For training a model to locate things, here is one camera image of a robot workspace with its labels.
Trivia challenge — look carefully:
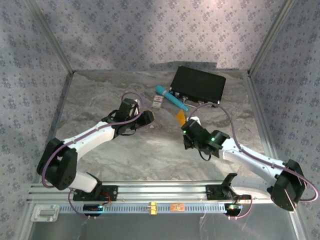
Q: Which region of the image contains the yellow paper sheet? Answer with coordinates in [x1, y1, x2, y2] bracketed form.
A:
[174, 109, 187, 126]

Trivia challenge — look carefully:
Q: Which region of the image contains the small red white card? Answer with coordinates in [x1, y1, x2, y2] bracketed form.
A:
[150, 94, 165, 110]

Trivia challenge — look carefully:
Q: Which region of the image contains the teal pen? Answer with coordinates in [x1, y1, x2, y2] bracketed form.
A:
[155, 84, 189, 112]

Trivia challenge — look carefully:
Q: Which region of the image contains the black hard case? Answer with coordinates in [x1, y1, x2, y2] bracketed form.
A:
[169, 65, 227, 108]

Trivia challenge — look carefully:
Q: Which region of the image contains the black electronics module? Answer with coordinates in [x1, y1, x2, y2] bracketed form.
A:
[83, 203, 104, 214]
[224, 202, 243, 216]

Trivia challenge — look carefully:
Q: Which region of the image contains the yellow connector block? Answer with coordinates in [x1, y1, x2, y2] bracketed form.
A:
[146, 201, 158, 215]

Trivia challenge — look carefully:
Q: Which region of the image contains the left gripper thin black cable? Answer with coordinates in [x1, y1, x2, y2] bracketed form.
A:
[101, 111, 141, 137]

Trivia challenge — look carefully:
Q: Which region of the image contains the gripper thin black cable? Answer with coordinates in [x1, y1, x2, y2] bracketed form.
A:
[198, 148, 213, 162]
[101, 111, 141, 137]

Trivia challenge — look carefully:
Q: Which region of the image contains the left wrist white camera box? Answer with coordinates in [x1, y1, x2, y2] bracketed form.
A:
[131, 98, 140, 116]

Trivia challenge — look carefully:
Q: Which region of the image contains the right gripper thin black cable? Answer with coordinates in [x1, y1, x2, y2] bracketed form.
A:
[198, 148, 213, 162]

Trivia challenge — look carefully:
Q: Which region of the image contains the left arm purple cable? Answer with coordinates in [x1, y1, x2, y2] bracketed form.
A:
[41, 91, 144, 221]

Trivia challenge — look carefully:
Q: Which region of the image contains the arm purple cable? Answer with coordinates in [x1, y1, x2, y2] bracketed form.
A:
[186, 103, 320, 221]
[41, 91, 144, 221]

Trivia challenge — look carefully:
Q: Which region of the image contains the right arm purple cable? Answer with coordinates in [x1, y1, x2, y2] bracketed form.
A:
[186, 103, 320, 221]

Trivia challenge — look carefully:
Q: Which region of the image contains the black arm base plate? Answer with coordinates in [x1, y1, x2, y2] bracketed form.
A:
[206, 184, 252, 201]
[72, 184, 119, 202]

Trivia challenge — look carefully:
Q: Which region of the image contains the aluminium side rail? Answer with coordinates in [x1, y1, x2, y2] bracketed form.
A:
[246, 73, 281, 163]
[48, 71, 75, 141]

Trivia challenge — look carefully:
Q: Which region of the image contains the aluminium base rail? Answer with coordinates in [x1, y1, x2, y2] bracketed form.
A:
[26, 181, 297, 204]

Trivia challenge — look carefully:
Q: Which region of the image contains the thin red wire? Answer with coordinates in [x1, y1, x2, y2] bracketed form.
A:
[102, 191, 113, 205]

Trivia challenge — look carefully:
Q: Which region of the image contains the slotted grey cable strip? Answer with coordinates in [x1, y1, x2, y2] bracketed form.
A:
[58, 202, 227, 214]

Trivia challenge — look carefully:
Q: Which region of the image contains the aluminium frame post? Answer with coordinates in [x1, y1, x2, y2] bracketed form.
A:
[248, 0, 298, 76]
[24, 0, 75, 75]

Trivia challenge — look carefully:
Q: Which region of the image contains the silver metal bracket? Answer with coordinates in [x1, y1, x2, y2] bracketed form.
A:
[30, 204, 60, 223]

